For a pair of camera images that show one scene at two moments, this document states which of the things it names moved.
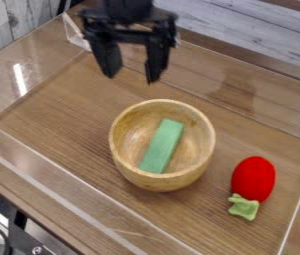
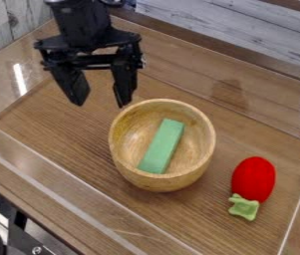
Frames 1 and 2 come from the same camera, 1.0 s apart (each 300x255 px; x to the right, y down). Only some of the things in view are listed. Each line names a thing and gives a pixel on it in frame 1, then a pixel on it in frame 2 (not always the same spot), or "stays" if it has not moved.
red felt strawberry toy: x=252 y=181 stays
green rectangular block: x=161 y=146 stays
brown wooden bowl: x=133 y=130 stays
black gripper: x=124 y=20 -> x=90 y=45
